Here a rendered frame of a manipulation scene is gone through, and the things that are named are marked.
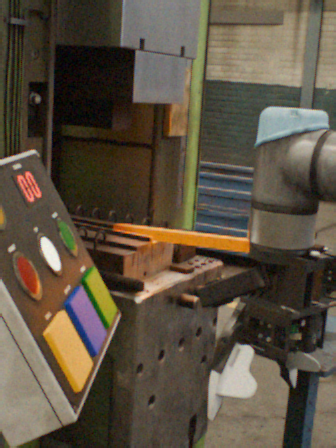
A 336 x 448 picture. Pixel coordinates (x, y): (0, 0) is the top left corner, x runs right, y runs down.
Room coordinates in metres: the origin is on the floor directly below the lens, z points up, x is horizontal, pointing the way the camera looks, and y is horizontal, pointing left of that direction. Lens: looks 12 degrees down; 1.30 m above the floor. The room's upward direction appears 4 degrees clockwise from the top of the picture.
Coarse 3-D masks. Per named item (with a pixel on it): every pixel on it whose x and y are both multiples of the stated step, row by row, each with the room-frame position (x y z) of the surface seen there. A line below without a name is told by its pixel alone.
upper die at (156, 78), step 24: (72, 48) 1.32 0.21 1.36; (72, 72) 1.32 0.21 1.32; (96, 72) 1.29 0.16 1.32; (120, 72) 1.27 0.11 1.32; (144, 72) 1.28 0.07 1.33; (168, 72) 1.36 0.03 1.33; (72, 96) 1.32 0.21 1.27; (96, 96) 1.29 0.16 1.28; (120, 96) 1.26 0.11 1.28; (144, 96) 1.29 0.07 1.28; (168, 96) 1.37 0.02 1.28
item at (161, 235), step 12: (120, 228) 1.39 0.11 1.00; (132, 228) 1.37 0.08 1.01; (144, 228) 1.37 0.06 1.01; (156, 228) 1.37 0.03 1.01; (156, 240) 1.35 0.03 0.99; (168, 240) 1.33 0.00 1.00; (180, 240) 1.32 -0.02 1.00; (192, 240) 1.31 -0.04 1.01; (204, 240) 1.29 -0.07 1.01; (216, 240) 1.28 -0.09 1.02; (228, 240) 1.27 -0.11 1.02; (240, 240) 1.26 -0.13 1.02
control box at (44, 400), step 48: (0, 192) 0.75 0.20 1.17; (48, 192) 0.93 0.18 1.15; (0, 240) 0.68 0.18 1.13; (48, 240) 0.82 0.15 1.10; (0, 288) 0.63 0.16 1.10; (48, 288) 0.74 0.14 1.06; (0, 336) 0.63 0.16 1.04; (0, 384) 0.63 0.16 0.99; (48, 384) 0.63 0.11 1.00; (48, 432) 0.63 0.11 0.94
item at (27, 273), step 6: (18, 258) 0.70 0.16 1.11; (24, 258) 0.71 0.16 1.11; (18, 264) 0.69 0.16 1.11; (24, 264) 0.70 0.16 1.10; (30, 264) 0.72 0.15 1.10; (24, 270) 0.69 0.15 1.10; (30, 270) 0.71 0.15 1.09; (24, 276) 0.69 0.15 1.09; (30, 276) 0.70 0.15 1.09; (36, 276) 0.72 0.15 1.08; (24, 282) 0.68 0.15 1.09; (30, 282) 0.69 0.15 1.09; (36, 282) 0.71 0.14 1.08; (30, 288) 0.69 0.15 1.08; (36, 288) 0.70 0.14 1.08
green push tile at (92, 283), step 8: (88, 272) 0.90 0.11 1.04; (96, 272) 0.93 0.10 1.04; (80, 280) 0.87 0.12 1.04; (88, 280) 0.87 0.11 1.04; (96, 280) 0.91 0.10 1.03; (88, 288) 0.86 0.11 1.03; (96, 288) 0.89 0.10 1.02; (104, 288) 0.92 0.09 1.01; (88, 296) 0.86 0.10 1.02; (96, 296) 0.87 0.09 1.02; (104, 296) 0.90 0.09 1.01; (96, 304) 0.86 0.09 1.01; (104, 304) 0.89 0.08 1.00; (112, 304) 0.92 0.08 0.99; (96, 312) 0.86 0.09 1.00; (104, 312) 0.87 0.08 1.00; (112, 312) 0.90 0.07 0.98; (104, 320) 0.86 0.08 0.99; (112, 320) 0.88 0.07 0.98
